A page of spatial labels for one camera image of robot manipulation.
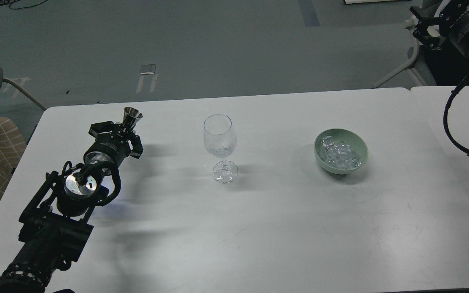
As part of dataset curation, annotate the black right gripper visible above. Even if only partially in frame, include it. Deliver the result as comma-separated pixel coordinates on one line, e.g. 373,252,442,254
410,0,469,58

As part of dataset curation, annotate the steel cocktail jigger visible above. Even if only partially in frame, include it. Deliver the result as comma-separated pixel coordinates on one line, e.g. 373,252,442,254
120,107,143,134

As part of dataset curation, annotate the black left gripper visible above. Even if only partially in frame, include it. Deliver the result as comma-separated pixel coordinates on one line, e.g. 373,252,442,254
83,121,144,167

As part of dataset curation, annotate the metal floor plate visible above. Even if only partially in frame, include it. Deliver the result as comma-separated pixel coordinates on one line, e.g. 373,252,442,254
138,64,157,75

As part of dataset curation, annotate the clear wine glass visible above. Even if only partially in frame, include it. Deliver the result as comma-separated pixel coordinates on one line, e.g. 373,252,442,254
203,114,239,184

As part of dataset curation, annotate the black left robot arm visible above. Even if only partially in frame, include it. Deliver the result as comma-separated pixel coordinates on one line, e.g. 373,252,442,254
0,119,143,293

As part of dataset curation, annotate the pile of ice cubes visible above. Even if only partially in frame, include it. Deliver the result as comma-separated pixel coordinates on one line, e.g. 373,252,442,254
318,136,363,171

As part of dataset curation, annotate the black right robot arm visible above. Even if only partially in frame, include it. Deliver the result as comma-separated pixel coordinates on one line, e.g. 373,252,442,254
410,0,469,157

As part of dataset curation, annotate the green ceramic bowl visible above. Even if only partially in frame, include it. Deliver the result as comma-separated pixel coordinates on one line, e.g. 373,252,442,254
314,128,369,175

